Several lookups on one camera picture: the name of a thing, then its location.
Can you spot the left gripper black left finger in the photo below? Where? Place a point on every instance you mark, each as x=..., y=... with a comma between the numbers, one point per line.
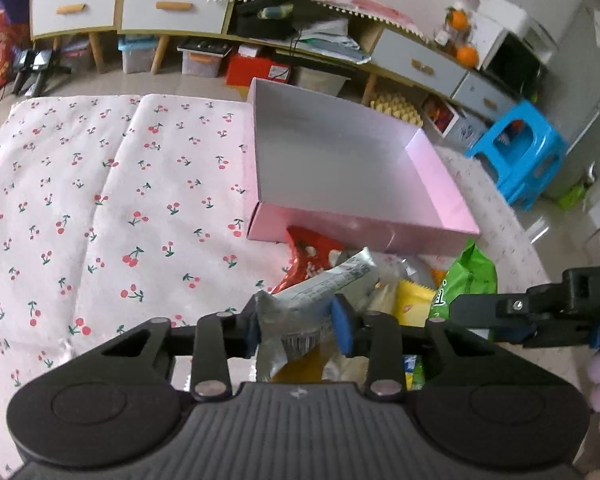
x=152, y=348

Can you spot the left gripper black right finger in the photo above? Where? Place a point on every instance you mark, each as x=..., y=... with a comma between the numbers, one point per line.
x=381, y=339

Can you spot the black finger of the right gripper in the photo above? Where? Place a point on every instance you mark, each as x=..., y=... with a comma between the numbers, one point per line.
x=523, y=318

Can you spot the yellow snack packet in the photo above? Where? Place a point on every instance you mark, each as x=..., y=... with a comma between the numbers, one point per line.
x=412, y=303

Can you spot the green snack packet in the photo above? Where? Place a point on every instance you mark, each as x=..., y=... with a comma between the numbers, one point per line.
x=471, y=273

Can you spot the silver long snack packet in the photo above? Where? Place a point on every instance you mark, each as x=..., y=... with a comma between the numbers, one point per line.
x=296, y=320

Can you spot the red snack packet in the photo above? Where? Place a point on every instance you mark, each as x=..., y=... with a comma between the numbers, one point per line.
x=311, y=254

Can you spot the blue plastic stool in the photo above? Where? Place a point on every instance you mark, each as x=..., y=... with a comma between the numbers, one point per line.
x=523, y=151

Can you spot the cherry print pink cloth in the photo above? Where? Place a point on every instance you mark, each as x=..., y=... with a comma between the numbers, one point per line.
x=114, y=210

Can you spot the pink cardboard box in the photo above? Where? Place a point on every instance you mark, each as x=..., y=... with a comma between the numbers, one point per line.
x=344, y=171

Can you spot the white patterned box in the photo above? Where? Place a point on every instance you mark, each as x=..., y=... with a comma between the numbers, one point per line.
x=458, y=129

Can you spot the yellow egg tray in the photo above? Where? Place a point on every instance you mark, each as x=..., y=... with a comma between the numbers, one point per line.
x=397, y=106

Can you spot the black microwave oven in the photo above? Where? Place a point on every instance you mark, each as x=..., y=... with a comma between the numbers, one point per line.
x=507, y=59

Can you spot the clear storage bin right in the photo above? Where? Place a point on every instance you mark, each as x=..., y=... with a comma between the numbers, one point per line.
x=318, y=81

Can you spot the orange fruit lower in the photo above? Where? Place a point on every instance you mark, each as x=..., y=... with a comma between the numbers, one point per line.
x=468, y=56

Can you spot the orange fruit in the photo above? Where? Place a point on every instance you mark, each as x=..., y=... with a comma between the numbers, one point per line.
x=457, y=19
x=468, y=56

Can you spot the red cardboard box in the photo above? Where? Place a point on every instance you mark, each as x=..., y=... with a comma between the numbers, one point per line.
x=241, y=70

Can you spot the clear storage bin with keyboard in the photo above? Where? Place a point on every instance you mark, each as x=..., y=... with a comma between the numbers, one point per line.
x=203, y=57

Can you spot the clear storage bin blue lid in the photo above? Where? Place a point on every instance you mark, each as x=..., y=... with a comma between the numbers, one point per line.
x=137, y=52

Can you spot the orange fruit upper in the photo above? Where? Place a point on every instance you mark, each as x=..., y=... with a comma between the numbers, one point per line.
x=457, y=19

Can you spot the black tripod device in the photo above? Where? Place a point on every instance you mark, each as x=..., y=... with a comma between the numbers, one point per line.
x=41, y=65

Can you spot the wooden TV cabinet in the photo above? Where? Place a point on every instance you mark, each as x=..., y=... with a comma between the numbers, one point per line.
x=302, y=28

